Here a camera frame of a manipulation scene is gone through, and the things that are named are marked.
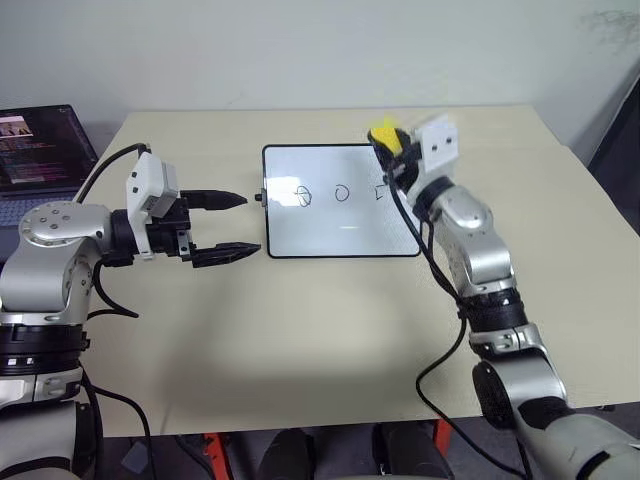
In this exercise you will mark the small black whiteboard knob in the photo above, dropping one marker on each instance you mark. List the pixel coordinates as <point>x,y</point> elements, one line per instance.
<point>260,197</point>

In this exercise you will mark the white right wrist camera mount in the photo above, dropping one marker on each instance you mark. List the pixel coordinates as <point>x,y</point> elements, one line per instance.
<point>440,145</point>

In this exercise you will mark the orange metal frame part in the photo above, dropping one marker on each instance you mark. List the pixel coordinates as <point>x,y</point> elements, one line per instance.
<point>444,435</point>
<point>214,457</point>

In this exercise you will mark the yellow whiteboard eraser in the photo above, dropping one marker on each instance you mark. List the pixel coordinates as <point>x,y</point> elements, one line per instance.
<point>387,137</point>

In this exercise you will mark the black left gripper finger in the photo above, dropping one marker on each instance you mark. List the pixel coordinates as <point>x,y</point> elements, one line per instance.
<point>215,200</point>
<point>225,254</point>

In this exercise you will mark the open laptop computer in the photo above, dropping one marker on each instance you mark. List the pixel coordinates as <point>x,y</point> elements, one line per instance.
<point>35,150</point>

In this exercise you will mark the dark rounded shape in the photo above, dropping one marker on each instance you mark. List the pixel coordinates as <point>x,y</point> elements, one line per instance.
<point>410,455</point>
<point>292,457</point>

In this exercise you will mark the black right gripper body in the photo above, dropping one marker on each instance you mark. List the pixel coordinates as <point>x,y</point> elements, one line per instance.
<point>405,170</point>

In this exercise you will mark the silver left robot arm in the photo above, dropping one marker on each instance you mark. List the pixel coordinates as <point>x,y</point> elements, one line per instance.
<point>50,280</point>

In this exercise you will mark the black furniture panel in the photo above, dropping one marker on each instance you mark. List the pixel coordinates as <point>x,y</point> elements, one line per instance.
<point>615,150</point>

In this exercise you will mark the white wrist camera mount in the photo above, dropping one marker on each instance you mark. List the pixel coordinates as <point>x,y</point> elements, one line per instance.
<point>440,145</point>
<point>145,185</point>

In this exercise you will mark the black framed whiteboard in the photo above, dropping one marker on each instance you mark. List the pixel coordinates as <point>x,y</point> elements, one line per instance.
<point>350,235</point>

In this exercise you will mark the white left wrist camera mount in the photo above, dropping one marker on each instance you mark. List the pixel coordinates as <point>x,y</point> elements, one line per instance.
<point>145,185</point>

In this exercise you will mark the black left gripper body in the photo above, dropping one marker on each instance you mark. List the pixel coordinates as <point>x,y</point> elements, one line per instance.
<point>167,235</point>

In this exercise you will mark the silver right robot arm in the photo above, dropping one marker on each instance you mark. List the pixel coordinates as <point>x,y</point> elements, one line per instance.
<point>480,250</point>

